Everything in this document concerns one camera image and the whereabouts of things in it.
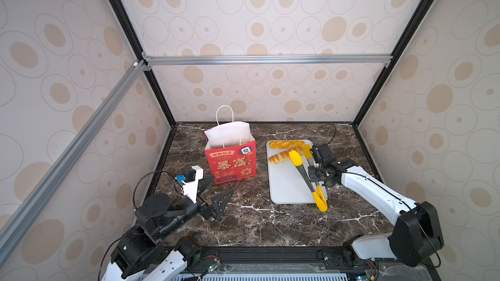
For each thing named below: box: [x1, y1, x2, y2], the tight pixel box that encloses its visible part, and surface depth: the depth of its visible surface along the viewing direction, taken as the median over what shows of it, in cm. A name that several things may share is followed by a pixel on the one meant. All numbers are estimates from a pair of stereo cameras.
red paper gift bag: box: [204, 121, 258, 185], surface depth 87 cm
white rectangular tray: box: [266, 139, 316, 205], surface depth 92 cm
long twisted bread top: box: [269, 139, 306, 149], surface depth 108 cm
